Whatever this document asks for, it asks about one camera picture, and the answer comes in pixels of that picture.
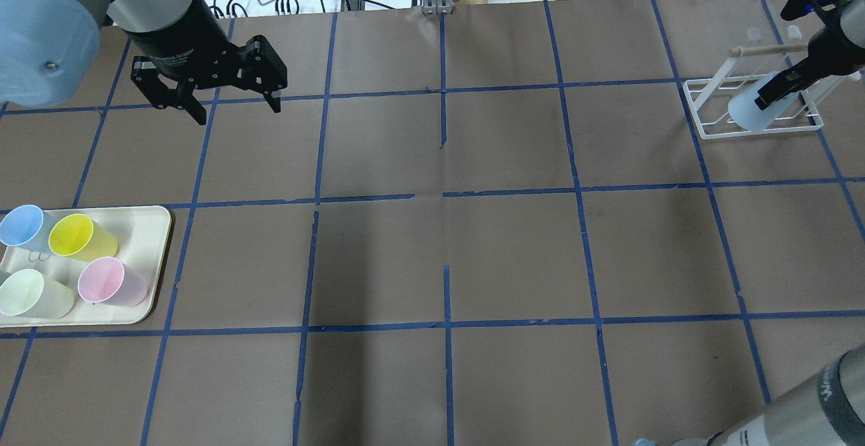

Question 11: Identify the pale blue plastic cup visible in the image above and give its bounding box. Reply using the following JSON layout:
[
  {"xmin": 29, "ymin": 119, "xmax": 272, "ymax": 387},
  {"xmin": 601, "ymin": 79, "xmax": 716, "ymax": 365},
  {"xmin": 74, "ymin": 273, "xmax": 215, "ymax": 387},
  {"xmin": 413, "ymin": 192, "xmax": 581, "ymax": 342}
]
[{"xmin": 727, "ymin": 70, "xmax": 798, "ymax": 132}]

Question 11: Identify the yellow plastic cup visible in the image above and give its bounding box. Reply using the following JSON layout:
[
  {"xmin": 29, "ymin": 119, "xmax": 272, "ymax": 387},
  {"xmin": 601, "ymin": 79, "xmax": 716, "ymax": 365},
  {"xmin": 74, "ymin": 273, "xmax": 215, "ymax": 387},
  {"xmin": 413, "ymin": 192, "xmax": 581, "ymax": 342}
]
[{"xmin": 47, "ymin": 213, "xmax": 120, "ymax": 262}]

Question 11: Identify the pink plastic cup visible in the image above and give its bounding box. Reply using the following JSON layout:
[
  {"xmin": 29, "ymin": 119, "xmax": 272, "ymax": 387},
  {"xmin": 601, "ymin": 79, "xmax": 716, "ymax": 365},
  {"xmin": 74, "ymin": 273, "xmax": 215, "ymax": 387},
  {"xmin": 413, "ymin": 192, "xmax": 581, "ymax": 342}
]
[{"xmin": 77, "ymin": 256, "xmax": 149, "ymax": 307}]

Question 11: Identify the pale green plastic cup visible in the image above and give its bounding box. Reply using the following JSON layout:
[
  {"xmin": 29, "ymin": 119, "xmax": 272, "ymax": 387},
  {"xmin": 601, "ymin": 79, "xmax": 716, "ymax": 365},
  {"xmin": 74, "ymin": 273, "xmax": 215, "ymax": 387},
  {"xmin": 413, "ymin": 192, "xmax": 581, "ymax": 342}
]
[{"xmin": 1, "ymin": 268, "xmax": 76, "ymax": 319}]

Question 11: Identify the cream plastic tray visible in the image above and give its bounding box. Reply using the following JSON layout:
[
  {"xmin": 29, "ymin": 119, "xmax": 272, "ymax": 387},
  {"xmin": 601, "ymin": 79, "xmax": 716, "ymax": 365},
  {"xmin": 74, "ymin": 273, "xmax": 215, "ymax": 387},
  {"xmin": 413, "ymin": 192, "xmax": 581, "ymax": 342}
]
[{"xmin": 0, "ymin": 205, "xmax": 174, "ymax": 327}]

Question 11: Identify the white wire cup rack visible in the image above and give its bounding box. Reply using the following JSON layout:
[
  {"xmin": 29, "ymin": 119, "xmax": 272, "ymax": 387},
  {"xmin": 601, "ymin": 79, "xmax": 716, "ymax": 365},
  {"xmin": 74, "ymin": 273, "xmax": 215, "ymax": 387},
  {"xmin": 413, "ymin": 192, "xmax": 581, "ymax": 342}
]
[{"xmin": 682, "ymin": 26, "xmax": 828, "ymax": 139}]

